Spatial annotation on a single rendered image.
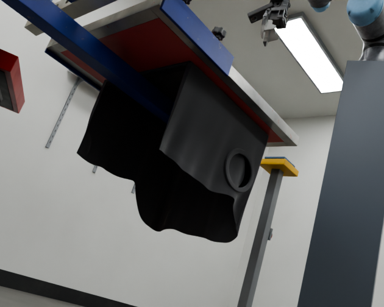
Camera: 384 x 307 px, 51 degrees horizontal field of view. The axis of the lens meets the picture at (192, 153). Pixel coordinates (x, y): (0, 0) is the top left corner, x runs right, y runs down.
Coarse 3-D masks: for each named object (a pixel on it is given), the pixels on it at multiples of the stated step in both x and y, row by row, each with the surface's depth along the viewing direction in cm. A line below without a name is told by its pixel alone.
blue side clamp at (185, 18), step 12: (168, 0) 102; (180, 0) 106; (168, 12) 102; (180, 12) 105; (192, 12) 109; (180, 24) 105; (192, 24) 109; (204, 24) 112; (192, 36) 109; (204, 36) 112; (204, 48) 112; (216, 48) 116; (216, 60) 116; (228, 60) 120; (228, 72) 120
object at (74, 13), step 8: (64, 0) 125; (80, 0) 116; (88, 0) 115; (96, 0) 114; (104, 0) 113; (112, 0) 112; (64, 8) 122; (72, 8) 121; (80, 8) 120; (88, 8) 119; (96, 8) 117; (72, 16) 125; (32, 24) 137; (32, 32) 142; (40, 32) 140
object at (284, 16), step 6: (270, 0) 172; (276, 0) 170; (282, 0) 169; (288, 0) 168; (276, 6) 170; (282, 6) 168; (288, 6) 169; (270, 12) 167; (276, 12) 167; (282, 12) 166; (270, 18) 167; (276, 18) 166; (282, 18) 164; (276, 24) 169; (282, 24) 167
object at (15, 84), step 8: (0, 56) 188; (8, 56) 189; (16, 56) 190; (0, 64) 187; (8, 64) 188; (16, 64) 193; (0, 72) 191; (8, 72) 189; (16, 72) 199; (0, 80) 201; (8, 80) 198; (16, 80) 205; (0, 88) 211; (8, 88) 208; (16, 88) 212; (8, 96) 219; (16, 96) 220; (0, 104) 236; (8, 104) 231; (16, 104) 228; (16, 112) 241
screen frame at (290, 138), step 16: (160, 0) 102; (112, 16) 117; (128, 16) 110; (144, 16) 108; (160, 16) 106; (96, 32) 122; (112, 32) 120; (176, 32) 110; (48, 48) 141; (64, 48) 137; (192, 48) 115; (208, 64) 120; (96, 80) 153; (224, 80) 125; (240, 80) 126; (240, 96) 131; (256, 96) 133; (256, 112) 138; (272, 112) 140; (272, 128) 145; (288, 128) 148; (272, 144) 158; (288, 144) 154
